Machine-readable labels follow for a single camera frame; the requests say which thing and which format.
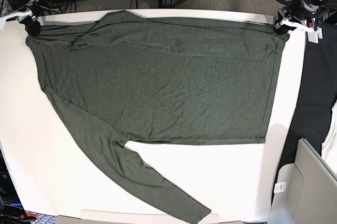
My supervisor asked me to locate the black box with label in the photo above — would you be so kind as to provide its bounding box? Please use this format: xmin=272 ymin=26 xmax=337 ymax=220
xmin=1 ymin=153 xmax=25 ymax=223

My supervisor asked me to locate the grey plastic bin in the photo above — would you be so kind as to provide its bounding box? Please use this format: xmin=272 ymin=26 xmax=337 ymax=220
xmin=267 ymin=139 xmax=336 ymax=224

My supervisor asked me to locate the dark green long-sleeve shirt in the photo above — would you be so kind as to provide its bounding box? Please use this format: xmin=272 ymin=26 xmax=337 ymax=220
xmin=26 ymin=11 xmax=289 ymax=223

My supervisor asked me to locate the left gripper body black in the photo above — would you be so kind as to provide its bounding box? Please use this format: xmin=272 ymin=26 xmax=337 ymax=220
xmin=279 ymin=0 xmax=329 ymax=24

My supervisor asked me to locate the grey tray edge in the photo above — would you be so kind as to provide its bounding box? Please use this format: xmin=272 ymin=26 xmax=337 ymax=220
xmin=56 ymin=209 xmax=243 ymax=224

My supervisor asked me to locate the black cloth pile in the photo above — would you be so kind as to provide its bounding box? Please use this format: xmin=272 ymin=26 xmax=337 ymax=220
xmin=271 ymin=22 xmax=337 ymax=203

